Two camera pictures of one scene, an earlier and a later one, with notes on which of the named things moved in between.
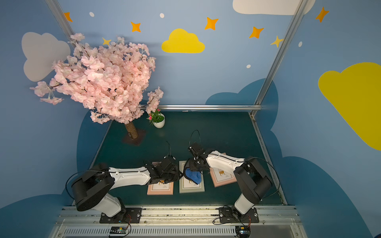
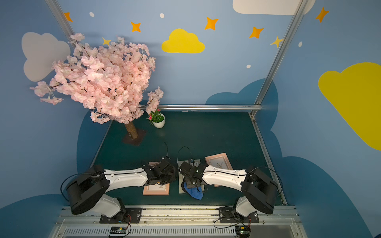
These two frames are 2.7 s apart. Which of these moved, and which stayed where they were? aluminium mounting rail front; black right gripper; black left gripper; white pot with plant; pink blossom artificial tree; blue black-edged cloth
Moved: black right gripper; blue black-edged cloth
Stayed: white pot with plant; pink blossom artificial tree; aluminium mounting rail front; black left gripper
